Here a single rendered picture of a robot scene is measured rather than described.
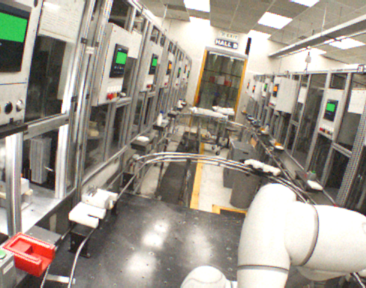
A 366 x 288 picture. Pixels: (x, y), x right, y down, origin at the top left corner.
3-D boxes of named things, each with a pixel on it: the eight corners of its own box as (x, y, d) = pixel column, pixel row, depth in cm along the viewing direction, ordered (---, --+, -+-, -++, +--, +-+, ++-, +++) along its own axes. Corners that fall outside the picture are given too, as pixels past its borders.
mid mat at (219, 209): (260, 250, 298) (261, 249, 298) (211, 241, 301) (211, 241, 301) (250, 211, 396) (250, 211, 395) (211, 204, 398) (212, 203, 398)
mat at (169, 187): (193, 236, 306) (194, 235, 305) (139, 223, 308) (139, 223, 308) (205, 135, 875) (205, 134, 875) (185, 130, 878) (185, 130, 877)
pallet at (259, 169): (242, 169, 303) (244, 160, 301) (248, 167, 314) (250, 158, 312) (274, 181, 283) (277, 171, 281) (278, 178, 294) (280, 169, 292)
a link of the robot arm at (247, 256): (245, 261, 46) (315, 270, 46) (257, 168, 56) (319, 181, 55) (228, 270, 57) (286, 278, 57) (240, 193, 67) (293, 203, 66)
